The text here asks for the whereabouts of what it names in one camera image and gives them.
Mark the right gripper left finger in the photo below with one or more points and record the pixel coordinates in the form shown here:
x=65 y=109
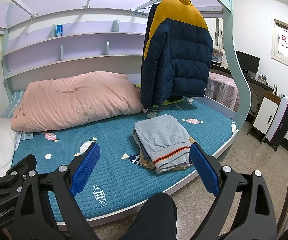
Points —
x=33 y=217

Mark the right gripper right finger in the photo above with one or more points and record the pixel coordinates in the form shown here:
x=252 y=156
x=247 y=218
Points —
x=242 y=208

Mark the navy grey sweatshirt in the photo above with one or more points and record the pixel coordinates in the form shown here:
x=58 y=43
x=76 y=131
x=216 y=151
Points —
x=160 y=126

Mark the pink duvet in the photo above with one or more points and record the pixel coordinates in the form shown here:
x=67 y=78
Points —
x=51 y=105

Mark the person's black trouser leg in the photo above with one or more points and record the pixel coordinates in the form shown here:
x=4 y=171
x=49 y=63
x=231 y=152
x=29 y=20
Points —
x=155 y=220

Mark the white cabinet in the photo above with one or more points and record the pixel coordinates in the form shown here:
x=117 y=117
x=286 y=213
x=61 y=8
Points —
x=266 y=113

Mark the folded khaki trousers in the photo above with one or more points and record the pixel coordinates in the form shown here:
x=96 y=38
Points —
x=165 y=154

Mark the dark desk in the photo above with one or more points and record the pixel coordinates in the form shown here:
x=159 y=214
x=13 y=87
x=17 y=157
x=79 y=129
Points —
x=247 y=77

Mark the pink patterned cloth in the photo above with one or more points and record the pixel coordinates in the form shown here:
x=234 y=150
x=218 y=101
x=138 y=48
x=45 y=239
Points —
x=223 y=90

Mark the blue box on shelf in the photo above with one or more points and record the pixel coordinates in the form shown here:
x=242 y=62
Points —
x=59 y=30

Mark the black monitor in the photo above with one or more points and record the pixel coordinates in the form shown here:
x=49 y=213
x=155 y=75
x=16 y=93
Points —
x=248 y=63

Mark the navy yellow puffer jacket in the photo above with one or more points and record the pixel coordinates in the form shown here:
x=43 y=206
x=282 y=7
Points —
x=177 y=53

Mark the purple wall shelf unit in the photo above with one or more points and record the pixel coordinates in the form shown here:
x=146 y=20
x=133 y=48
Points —
x=103 y=35

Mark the mint curved bed frame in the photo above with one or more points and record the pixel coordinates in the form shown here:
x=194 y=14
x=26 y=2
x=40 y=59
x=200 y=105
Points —
x=233 y=63

